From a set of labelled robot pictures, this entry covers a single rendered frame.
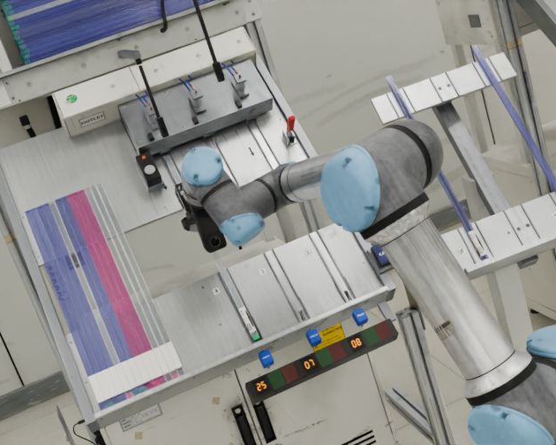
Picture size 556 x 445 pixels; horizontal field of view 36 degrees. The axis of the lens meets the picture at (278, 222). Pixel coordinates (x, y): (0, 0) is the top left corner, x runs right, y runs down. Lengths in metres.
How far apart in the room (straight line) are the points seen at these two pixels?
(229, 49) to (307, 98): 1.72
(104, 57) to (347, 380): 1.01
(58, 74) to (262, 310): 0.74
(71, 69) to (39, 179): 0.27
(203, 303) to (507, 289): 0.73
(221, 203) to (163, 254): 2.17
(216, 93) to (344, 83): 1.86
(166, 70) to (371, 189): 0.96
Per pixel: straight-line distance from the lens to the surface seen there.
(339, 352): 1.83
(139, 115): 2.05
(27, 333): 3.78
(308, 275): 1.88
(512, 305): 2.15
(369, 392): 2.31
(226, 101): 2.05
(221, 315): 1.84
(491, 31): 2.68
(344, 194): 1.27
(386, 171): 1.26
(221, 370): 1.82
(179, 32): 2.15
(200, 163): 1.60
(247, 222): 1.59
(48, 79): 2.11
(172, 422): 2.17
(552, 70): 4.40
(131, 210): 1.98
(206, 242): 1.78
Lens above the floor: 1.46
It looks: 17 degrees down
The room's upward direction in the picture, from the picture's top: 18 degrees counter-clockwise
